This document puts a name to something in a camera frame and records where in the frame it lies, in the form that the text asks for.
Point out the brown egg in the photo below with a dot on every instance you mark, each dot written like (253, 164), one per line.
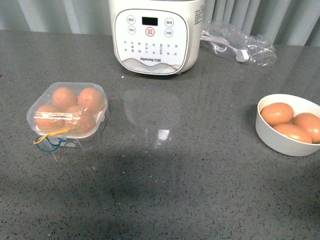
(310, 123)
(91, 100)
(277, 113)
(80, 120)
(293, 132)
(45, 120)
(63, 98)

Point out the clear plastic egg box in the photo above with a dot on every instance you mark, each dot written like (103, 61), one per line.
(84, 141)

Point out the brown egg in bowl front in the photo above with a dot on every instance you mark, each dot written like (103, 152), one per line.
(293, 132)

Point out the white Joyoung blender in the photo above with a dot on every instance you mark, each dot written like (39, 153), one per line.
(156, 37)

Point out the clear plastic bag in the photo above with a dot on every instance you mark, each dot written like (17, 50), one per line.
(261, 50)

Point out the white ceramic bowl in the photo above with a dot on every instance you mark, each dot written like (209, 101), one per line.
(277, 141)

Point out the white power cord plug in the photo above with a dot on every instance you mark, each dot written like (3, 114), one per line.
(221, 45)

